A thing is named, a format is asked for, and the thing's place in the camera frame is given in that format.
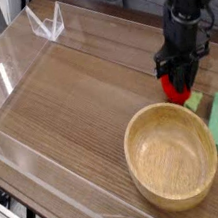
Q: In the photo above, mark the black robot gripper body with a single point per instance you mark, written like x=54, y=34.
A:
x=168, y=58

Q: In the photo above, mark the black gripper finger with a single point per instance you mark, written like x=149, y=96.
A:
x=191, y=68
x=178, y=78

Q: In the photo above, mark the red plush strawberry green leaf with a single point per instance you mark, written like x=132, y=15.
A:
x=187, y=98

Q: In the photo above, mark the clear acrylic corner bracket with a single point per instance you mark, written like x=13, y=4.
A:
x=49, y=29

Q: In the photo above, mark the clear acrylic tray walls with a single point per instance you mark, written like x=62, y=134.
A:
x=64, y=108

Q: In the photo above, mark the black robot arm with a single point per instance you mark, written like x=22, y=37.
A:
x=186, y=32

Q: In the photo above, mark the wooden bowl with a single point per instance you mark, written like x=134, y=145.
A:
x=171, y=156

